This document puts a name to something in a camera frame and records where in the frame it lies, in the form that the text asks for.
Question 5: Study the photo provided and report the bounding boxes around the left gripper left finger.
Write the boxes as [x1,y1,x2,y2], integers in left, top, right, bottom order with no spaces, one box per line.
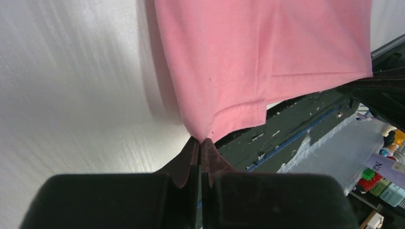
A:
[21,138,199,229]

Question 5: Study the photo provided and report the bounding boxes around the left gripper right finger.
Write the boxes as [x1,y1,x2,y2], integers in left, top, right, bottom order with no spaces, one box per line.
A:
[201,138,358,229]

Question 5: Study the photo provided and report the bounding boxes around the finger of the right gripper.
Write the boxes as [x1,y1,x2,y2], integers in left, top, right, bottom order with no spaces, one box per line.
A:
[337,68,405,132]

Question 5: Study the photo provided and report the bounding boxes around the pink t shirt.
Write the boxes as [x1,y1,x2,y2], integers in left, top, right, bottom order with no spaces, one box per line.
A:
[155,0,372,141]

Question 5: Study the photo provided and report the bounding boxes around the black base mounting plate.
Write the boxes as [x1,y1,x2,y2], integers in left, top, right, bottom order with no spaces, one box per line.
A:
[215,90,359,173]

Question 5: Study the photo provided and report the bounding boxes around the clear plastic storage bin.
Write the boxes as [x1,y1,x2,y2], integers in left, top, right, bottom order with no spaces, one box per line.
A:
[277,112,386,195]

